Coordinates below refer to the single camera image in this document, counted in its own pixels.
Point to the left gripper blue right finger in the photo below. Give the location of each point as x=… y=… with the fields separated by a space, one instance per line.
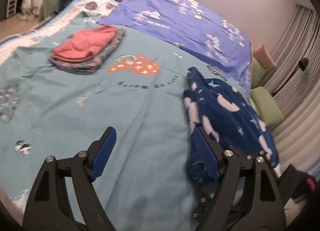
x=210 y=152

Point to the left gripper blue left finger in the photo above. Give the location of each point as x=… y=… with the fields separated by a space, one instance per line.
x=100 y=151

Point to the navy fleece star garment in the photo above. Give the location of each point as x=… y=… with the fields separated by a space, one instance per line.
x=228 y=118

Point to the teal printed bed sheet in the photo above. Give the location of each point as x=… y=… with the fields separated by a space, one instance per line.
x=50 y=117

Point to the green cushion near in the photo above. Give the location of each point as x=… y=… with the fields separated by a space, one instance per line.
x=268 y=109

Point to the green cushion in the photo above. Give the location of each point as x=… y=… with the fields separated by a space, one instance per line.
x=257 y=73
x=268 y=109

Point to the green cushion far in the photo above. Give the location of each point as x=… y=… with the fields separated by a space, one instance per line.
x=257 y=73

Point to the folded floral patterned garment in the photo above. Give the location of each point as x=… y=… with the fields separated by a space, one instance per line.
x=95 y=63

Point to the orange pillow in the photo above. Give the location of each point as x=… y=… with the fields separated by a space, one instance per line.
x=264 y=58

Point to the beige pleated curtain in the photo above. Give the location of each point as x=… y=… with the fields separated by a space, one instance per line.
x=297 y=137

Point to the folded coral red garment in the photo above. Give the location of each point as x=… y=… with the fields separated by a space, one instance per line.
x=84 y=44

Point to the black floor lamp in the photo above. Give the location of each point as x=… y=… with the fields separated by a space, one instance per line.
x=302 y=64

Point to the purple tree print sheet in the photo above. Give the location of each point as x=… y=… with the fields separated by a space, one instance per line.
x=193 y=27

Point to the seashell print quilt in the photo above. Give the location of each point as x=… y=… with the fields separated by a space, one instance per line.
x=52 y=25

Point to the green chair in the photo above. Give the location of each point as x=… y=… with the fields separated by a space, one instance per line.
x=49 y=7

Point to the white rabbit figurine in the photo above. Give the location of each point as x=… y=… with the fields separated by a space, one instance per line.
x=28 y=10

